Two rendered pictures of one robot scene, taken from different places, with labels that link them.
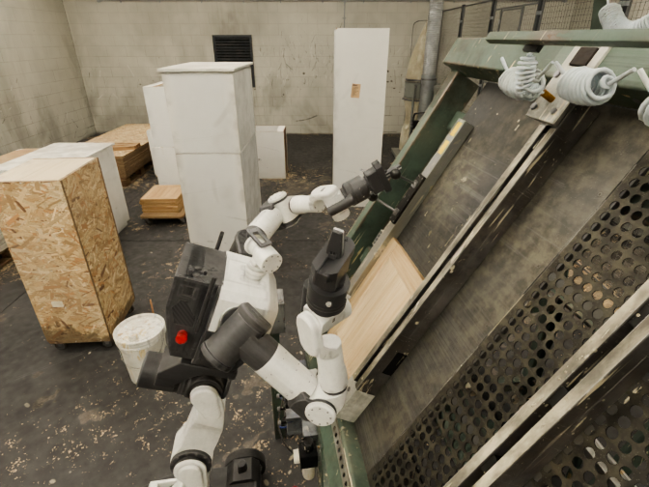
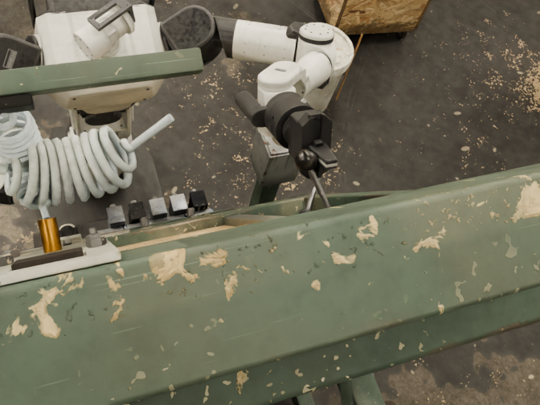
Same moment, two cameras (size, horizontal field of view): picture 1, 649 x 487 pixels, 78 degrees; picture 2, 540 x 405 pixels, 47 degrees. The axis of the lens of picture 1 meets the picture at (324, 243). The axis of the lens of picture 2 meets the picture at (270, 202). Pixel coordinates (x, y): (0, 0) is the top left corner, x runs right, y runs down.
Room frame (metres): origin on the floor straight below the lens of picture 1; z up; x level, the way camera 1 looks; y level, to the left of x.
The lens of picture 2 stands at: (1.02, -0.78, 2.37)
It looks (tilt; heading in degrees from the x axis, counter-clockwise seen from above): 58 degrees down; 64
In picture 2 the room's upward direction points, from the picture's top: 19 degrees clockwise
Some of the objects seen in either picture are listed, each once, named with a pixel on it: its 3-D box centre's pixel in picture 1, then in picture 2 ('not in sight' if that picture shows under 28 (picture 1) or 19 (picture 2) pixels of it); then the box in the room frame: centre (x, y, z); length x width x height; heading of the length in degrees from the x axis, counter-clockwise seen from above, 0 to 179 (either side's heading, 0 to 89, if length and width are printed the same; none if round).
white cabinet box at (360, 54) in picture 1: (356, 121); not in sight; (5.14, -0.41, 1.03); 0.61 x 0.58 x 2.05; 0
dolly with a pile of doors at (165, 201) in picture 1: (169, 204); not in sight; (4.54, 1.90, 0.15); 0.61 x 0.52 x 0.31; 0
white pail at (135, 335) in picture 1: (144, 343); (317, 65); (1.96, 1.15, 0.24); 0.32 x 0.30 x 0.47; 0
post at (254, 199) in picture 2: (276, 385); (254, 224); (1.49, 0.25, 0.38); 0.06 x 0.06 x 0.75; 9
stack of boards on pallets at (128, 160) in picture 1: (126, 150); not in sight; (6.83, 3.40, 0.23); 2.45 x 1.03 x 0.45; 0
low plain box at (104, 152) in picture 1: (71, 200); not in sight; (3.83, 2.59, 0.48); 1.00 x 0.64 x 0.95; 0
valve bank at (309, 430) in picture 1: (295, 411); (139, 224); (1.06, 0.11, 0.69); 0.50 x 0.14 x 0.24; 9
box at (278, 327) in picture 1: (270, 312); (276, 154); (1.49, 0.25, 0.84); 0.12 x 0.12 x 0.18; 9
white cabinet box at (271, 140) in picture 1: (268, 152); not in sight; (6.24, 0.90, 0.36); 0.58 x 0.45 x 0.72; 90
